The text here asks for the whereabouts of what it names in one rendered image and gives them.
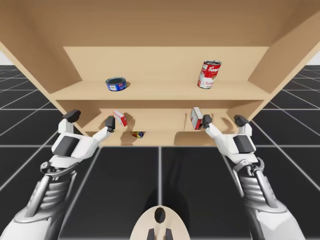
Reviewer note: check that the large red and white carton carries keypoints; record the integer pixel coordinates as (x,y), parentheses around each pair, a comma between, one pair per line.
(195,118)

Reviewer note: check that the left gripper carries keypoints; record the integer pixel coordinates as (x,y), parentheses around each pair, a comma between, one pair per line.
(85,147)

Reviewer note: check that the red and white can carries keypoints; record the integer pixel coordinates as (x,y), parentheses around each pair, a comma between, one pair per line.
(208,75)

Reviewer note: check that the tan robot part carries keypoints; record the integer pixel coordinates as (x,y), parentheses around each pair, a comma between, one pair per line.
(160,227)

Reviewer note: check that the green and blue rectangular can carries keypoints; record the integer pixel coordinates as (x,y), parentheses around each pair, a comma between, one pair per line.
(137,134)

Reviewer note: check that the small red and white carton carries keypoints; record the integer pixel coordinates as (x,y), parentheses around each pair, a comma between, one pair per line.
(120,118)

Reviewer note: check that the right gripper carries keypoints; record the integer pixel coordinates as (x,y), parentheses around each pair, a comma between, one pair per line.
(237,145)

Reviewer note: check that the pale wooden shelf unit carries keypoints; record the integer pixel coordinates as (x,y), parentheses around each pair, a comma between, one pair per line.
(160,50)

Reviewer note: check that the blue flat can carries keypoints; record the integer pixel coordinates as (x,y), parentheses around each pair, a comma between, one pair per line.
(116,85)

